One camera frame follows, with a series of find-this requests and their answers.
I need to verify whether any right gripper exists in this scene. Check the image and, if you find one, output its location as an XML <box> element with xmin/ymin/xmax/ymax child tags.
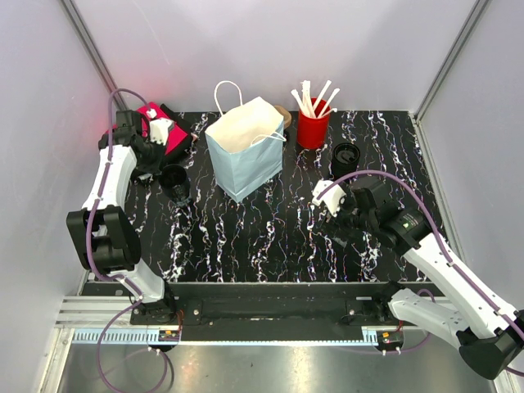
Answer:
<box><xmin>316</xmin><ymin>183</ymin><xmax>377</xmax><ymax>247</ymax></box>

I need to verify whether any black coffee cup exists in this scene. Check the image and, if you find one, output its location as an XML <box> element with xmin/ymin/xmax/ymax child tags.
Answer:
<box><xmin>159</xmin><ymin>164</ymin><xmax>191</xmax><ymax>206</ymax></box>

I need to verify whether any light blue paper bag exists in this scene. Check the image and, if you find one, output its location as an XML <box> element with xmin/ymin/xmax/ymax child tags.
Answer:
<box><xmin>205</xmin><ymin>80</ymin><xmax>287</xmax><ymax>203</ymax></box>

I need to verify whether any brown pulp cup carrier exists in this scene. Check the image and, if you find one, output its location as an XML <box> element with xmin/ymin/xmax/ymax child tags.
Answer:
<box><xmin>274</xmin><ymin>105</ymin><xmax>292</xmax><ymax>129</ymax></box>

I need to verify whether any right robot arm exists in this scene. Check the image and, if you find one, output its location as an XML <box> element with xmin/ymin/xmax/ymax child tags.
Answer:
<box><xmin>312</xmin><ymin>170</ymin><xmax>523</xmax><ymax>380</ymax></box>

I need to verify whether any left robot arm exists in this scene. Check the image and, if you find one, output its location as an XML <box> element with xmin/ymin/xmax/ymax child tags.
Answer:
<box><xmin>66</xmin><ymin>107</ymin><xmax>177</xmax><ymax>324</ymax></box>

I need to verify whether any red and black cloth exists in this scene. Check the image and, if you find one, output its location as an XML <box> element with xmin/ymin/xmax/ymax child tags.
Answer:
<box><xmin>98</xmin><ymin>102</ymin><xmax>193</xmax><ymax>163</ymax></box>

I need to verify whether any stack of black lids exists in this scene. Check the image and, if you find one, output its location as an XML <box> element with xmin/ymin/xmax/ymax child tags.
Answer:
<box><xmin>331</xmin><ymin>142</ymin><xmax>360</xmax><ymax>179</ymax></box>

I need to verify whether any red straw cup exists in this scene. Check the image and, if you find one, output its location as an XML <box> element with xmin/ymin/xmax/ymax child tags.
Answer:
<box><xmin>296</xmin><ymin>106</ymin><xmax>331</xmax><ymax>150</ymax></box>

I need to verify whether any white wrapped straw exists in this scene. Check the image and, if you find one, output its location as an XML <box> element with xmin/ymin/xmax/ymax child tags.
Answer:
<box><xmin>313</xmin><ymin>79</ymin><xmax>333</xmax><ymax>111</ymax></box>
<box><xmin>318</xmin><ymin>88</ymin><xmax>340</xmax><ymax>118</ymax></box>
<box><xmin>300</xmin><ymin>80</ymin><xmax>316</xmax><ymax>119</ymax></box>

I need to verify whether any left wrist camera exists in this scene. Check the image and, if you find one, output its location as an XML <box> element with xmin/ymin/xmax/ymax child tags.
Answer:
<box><xmin>146</xmin><ymin>109</ymin><xmax>174</xmax><ymax>146</ymax></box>

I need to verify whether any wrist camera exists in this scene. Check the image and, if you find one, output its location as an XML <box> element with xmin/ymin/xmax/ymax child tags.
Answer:
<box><xmin>312</xmin><ymin>180</ymin><xmax>346</xmax><ymax>218</ymax></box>
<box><xmin>146</xmin><ymin>109</ymin><xmax>174</xmax><ymax>146</ymax></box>

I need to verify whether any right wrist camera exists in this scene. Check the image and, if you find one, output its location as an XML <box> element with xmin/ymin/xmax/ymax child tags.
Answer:
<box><xmin>312</xmin><ymin>180</ymin><xmax>346</xmax><ymax>218</ymax></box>

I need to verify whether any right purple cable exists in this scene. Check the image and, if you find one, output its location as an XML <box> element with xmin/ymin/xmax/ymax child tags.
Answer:
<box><xmin>317</xmin><ymin>169</ymin><xmax>524</xmax><ymax>376</ymax></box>

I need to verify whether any purple cable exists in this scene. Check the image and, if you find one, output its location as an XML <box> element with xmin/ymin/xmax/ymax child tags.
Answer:
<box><xmin>84</xmin><ymin>88</ymin><xmax>175</xmax><ymax>388</ymax></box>
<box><xmin>317</xmin><ymin>169</ymin><xmax>524</xmax><ymax>376</ymax></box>

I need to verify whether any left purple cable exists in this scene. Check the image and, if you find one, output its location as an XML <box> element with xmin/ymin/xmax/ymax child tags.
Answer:
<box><xmin>84</xmin><ymin>88</ymin><xmax>175</xmax><ymax>388</ymax></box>

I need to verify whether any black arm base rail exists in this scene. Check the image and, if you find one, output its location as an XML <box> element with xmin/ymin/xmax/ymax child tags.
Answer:
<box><xmin>131</xmin><ymin>282</ymin><xmax>398</xmax><ymax>345</ymax></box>

